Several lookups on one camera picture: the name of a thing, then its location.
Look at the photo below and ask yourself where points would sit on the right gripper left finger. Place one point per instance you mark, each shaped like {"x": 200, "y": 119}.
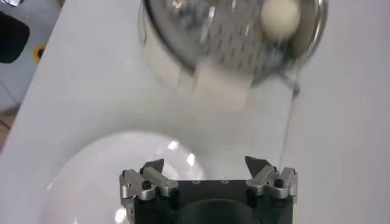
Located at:
{"x": 161, "y": 182}

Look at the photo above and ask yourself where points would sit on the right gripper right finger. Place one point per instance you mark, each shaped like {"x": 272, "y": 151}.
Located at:
{"x": 262, "y": 179}

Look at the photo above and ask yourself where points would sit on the white steamed baozi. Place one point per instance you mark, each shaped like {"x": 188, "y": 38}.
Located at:
{"x": 280, "y": 18}

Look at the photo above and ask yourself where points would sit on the steel steamer basket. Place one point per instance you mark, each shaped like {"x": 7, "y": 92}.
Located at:
{"x": 231, "y": 39}

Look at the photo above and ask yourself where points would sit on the white round plate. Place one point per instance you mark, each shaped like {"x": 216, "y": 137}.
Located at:
{"x": 100, "y": 170}

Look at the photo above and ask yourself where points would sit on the black rounded robot part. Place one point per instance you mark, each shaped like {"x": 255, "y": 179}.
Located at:
{"x": 12, "y": 39}

